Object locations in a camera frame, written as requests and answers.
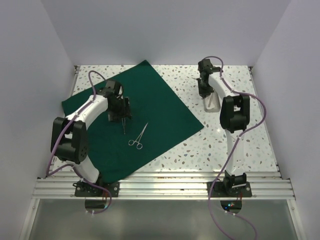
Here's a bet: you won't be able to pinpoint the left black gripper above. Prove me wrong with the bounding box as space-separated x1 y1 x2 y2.
108 96 132 123

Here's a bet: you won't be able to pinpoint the steel hemostat forceps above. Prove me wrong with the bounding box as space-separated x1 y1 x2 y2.
128 122 149 150

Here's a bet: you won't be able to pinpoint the fine straight tweezers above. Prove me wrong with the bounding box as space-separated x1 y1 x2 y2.
210 95 215 109

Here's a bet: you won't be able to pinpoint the aluminium rail frame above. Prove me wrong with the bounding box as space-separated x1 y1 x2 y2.
20 65 306 240

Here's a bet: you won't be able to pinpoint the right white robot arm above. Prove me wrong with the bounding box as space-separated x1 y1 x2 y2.
197 58 252 198

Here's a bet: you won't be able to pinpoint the green surgical cloth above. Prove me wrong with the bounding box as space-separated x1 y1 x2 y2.
62 61 203 183

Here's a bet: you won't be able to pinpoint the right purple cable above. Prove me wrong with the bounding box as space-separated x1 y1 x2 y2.
201 56 268 240

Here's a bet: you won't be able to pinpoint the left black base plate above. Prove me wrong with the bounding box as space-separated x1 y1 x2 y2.
72 181 120 198

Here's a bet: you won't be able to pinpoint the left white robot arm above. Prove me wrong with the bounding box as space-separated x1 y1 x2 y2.
50 80 132 197

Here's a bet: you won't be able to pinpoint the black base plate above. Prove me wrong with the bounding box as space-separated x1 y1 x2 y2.
210 181 253 198
72 181 120 198

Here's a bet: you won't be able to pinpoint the metal tray tin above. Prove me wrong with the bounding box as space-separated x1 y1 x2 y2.
202 91 221 113

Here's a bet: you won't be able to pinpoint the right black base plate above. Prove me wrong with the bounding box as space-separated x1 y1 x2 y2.
210 181 253 198

